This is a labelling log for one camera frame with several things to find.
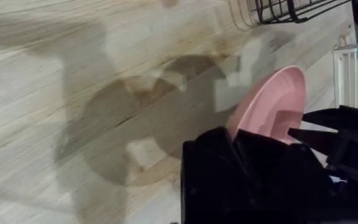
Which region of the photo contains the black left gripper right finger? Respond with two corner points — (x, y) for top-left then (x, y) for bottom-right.
(233, 129), (339, 224)

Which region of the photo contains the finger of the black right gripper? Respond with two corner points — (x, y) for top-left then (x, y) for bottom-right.
(287, 127), (340, 157)
(301, 105), (358, 133)

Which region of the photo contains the black wire dish rack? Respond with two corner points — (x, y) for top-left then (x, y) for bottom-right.
(246, 0), (352, 26)

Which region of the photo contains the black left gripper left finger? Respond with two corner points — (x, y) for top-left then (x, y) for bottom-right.
(180, 126), (252, 224)

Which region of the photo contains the pink plate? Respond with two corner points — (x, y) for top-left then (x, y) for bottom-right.
(226, 65), (308, 146)

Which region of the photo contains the white slatted box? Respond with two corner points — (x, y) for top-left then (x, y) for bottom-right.
(332, 43), (358, 110)

